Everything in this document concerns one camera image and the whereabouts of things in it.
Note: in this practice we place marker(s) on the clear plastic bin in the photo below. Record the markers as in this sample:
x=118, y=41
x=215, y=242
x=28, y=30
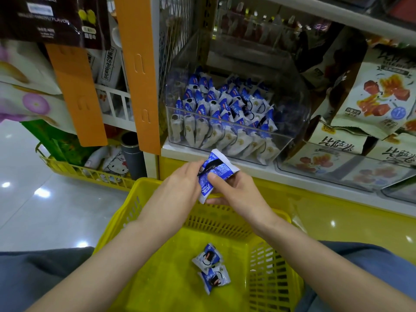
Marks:
x=335, y=173
x=298, y=107

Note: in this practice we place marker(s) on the row of small brown packets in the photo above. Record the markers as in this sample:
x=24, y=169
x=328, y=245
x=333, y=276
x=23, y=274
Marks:
x=266, y=26

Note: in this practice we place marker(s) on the store shelf with yellow base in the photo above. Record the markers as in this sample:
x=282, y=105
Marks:
x=351, y=217

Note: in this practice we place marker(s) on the dark grey cylinder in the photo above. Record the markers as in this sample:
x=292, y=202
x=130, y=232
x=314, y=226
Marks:
x=134, y=156

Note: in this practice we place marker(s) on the row of fruit print bags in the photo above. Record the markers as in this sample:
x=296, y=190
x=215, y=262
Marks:
x=377, y=91

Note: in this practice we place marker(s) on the white cartoon print packet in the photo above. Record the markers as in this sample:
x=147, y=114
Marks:
x=116, y=164

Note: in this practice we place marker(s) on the yellow plastic shopping basket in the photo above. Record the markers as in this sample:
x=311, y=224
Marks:
x=162, y=269

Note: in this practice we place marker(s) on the person's right hand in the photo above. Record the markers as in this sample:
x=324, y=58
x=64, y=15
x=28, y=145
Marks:
x=244, y=198

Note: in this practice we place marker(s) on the orange shelf post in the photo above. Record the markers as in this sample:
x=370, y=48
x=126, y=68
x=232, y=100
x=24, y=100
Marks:
x=138, y=74

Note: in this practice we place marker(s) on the green snack bags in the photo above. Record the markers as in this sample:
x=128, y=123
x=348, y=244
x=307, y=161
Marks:
x=57, y=143

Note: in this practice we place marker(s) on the yellow floor basket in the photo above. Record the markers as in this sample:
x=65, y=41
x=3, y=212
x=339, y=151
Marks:
x=81, y=173

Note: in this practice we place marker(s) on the orange hanging strip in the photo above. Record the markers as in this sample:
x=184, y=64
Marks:
x=78, y=94

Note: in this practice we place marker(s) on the pile of blue snack packets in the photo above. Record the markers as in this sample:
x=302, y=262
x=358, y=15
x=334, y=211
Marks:
x=224, y=110

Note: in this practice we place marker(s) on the red price sign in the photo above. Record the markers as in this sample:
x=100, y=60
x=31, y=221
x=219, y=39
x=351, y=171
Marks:
x=403, y=8

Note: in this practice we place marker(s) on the person's left hand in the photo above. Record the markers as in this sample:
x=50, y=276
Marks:
x=170, y=201

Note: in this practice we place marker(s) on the grey trousers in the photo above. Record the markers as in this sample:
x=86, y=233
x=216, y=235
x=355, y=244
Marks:
x=29, y=279

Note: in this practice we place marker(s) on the black potato stick bag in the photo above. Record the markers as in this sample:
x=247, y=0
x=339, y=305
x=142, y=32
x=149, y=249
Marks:
x=52, y=19

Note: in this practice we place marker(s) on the person's right forearm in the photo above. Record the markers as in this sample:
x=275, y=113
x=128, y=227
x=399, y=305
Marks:
x=338, y=273

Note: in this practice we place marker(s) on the person's left forearm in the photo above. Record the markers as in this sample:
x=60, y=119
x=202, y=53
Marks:
x=91, y=276

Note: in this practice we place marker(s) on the purple white snack bag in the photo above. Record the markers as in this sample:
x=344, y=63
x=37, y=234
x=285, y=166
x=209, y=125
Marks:
x=32, y=107
x=26, y=68

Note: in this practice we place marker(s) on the white card packet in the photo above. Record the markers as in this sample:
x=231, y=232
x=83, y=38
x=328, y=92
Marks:
x=110, y=67

